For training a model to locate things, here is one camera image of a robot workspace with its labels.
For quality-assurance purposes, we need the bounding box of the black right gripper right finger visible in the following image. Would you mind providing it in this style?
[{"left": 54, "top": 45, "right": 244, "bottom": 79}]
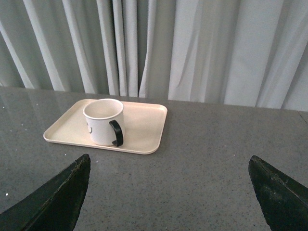
[{"left": 248, "top": 155, "right": 308, "bottom": 231}]

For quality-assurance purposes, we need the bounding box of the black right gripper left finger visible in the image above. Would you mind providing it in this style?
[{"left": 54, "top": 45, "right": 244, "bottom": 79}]
[{"left": 0, "top": 154, "right": 90, "bottom": 231}]

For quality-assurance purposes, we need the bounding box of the white smiley mug black handle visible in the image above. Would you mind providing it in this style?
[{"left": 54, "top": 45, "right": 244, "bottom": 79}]
[{"left": 83, "top": 99, "right": 126, "bottom": 147}]

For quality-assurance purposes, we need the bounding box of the cream rectangular plastic tray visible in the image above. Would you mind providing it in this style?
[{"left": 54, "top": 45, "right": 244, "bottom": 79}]
[{"left": 43, "top": 99, "right": 167, "bottom": 154}]

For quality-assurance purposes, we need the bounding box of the white pleated curtain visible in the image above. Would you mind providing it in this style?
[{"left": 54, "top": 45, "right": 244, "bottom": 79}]
[{"left": 0, "top": 0, "right": 308, "bottom": 111}]

